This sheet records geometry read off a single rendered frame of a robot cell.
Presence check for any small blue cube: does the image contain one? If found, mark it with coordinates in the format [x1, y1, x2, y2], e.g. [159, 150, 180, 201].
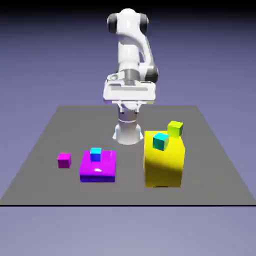
[89, 147, 102, 162]

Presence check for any small teal cube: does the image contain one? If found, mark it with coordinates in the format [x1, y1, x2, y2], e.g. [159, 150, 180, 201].
[152, 132, 170, 152]

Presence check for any large purple box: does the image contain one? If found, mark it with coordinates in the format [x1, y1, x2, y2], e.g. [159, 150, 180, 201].
[79, 149, 117, 183]

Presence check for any small magenta cube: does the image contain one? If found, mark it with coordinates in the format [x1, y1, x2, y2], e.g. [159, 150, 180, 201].
[57, 152, 72, 169]

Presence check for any large yellow box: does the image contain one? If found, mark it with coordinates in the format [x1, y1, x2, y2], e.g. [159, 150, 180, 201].
[143, 130, 186, 188]

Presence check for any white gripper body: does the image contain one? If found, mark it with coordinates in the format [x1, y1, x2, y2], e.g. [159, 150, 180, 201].
[102, 79, 157, 106]

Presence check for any small lime green cube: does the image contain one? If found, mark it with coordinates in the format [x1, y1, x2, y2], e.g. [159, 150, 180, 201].
[167, 120, 184, 139]

